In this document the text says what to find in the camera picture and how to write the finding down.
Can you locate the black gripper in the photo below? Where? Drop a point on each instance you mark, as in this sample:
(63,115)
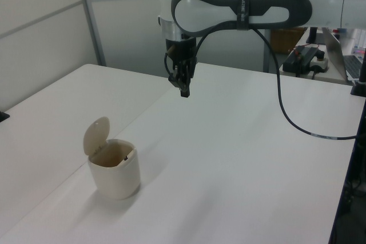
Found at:
(183,51)

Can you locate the small beige trash can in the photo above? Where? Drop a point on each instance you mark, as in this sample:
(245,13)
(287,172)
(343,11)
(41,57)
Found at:
(117,175)

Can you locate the brown cardboard box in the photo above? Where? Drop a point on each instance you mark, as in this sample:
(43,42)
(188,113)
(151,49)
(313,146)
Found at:
(286,39)

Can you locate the black power supply box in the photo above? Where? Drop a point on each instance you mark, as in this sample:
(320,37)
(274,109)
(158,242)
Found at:
(297,58)

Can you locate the white emergency stop button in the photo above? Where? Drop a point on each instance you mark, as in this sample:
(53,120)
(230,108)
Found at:
(319,62)

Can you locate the silver laptop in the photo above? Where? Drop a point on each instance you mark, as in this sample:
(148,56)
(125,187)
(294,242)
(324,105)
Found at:
(334,52)

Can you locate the grey partition post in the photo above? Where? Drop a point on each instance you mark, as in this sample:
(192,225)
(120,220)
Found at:
(91,18)

